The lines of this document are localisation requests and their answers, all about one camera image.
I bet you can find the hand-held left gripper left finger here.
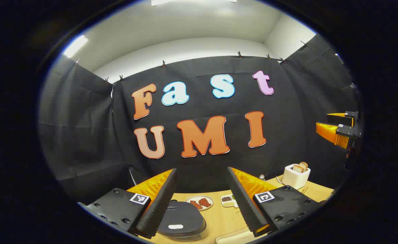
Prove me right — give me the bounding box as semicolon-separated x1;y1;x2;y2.
78;168;178;239

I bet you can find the row of black cloth clips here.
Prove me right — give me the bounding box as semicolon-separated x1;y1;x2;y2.
75;41;308;83

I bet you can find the white round plate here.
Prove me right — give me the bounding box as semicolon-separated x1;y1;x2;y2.
185;195;214;211

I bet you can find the ceiling light panel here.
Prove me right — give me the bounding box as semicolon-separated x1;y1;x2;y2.
63;35;88;58
151;0;236;6

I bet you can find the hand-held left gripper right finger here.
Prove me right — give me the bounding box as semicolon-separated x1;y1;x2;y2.
227;166;326;238

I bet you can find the black silver rice cooker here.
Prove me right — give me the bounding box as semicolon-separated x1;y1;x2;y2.
156;201;208;242

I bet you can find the white rice container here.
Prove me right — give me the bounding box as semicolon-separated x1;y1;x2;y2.
215;228;257;244

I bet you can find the white divided bean dish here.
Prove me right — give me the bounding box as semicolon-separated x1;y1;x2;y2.
221;194;239;208

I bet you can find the black backdrop cloth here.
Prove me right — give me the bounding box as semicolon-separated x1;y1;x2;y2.
38;34;360;204

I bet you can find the white toaster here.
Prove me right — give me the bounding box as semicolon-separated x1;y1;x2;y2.
282;164;311;189

